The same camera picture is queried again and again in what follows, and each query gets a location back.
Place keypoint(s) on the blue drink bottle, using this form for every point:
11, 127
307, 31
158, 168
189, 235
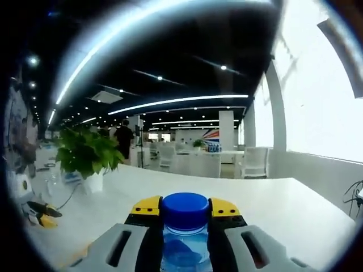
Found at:
184, 209

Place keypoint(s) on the row of blue bottles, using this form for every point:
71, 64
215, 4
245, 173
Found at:
214, 147

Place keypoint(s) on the blue white wall poster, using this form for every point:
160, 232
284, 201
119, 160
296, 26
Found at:
20, 127

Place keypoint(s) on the group of round ceiling spotlights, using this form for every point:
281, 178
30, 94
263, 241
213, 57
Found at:
223, 67

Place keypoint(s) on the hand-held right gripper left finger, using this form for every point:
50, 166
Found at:
113, 249

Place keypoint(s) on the green potted plant white pot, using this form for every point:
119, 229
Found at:
85, 153

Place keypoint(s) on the ceiling air conditioner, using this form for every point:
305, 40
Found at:
107, 96

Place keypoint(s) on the black tripod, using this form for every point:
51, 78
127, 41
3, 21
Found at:
140, 147

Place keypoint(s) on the blue white box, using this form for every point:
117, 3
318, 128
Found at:
71, 178

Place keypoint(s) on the white office chair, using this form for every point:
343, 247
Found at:
255, 163
167, 156

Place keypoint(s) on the small green plant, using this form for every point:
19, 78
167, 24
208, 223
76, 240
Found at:
198, 144

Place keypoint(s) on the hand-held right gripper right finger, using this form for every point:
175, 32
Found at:
269, 249

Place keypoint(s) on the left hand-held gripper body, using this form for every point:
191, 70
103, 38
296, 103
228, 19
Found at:
25, 187

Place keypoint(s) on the long curved ceiling light strip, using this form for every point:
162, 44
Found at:
93, 51

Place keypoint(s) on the straight ceiling light strip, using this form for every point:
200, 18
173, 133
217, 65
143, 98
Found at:
181, 101

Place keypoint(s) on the white square column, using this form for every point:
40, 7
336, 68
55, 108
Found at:
226, 130

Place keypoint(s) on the red blue wall graphic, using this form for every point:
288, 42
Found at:
212, 134

